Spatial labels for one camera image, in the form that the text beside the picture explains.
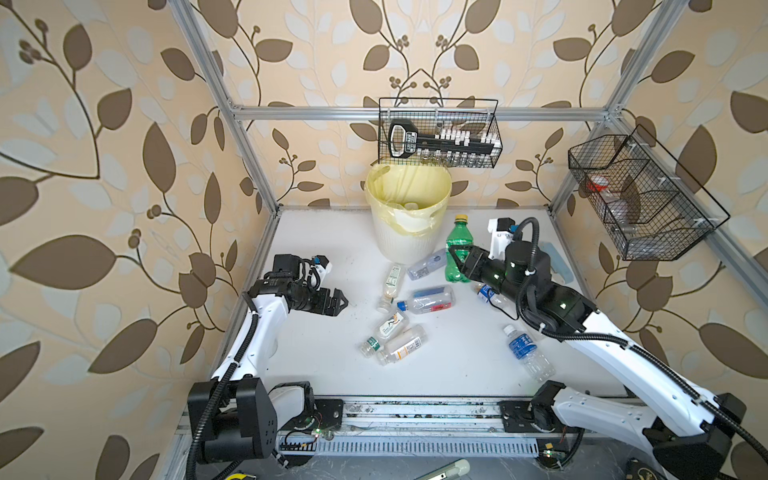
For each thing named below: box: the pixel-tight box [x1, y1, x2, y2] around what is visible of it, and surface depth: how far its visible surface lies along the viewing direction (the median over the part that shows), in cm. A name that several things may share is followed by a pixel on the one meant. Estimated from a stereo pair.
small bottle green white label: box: [377, 263, 405, 313], surface depth 96 cm
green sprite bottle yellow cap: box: [445, 214, 474, 283], surface depth 68 cm
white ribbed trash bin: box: [365, 185, 452, 264], surface depth 88 cm
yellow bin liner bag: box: [366, 164, 453, 236], surface depth 100 cm
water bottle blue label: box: [504, 324, 556, 383], surface depth 81 cm
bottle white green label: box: [359, 312, 410, 357], surface depth 86 cm
